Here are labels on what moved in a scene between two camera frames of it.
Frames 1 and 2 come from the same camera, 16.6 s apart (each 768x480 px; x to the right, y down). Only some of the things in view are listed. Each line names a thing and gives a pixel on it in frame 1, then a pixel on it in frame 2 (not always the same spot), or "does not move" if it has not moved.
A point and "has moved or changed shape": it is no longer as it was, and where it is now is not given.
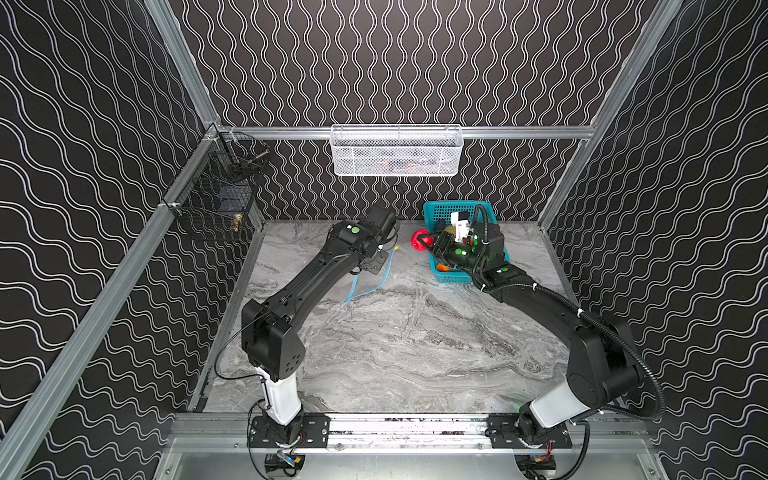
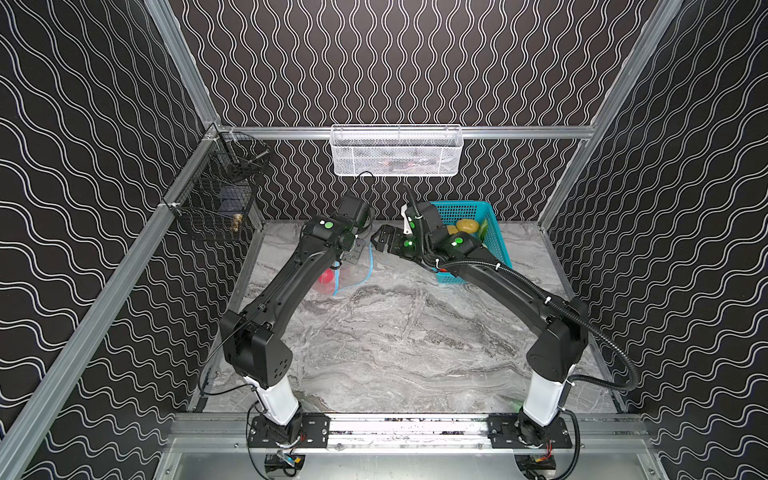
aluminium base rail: x=409 y=434 does not move
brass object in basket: x=236 y=219 does not move
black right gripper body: x=441 y=243 -> x=387 y=238
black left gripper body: x=377 y=258 -> x=349 y=241
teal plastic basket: x=442 y=211 does not move
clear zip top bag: x=367 y=281 has moved or changed shape
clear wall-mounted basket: x=396 y=150 does not move
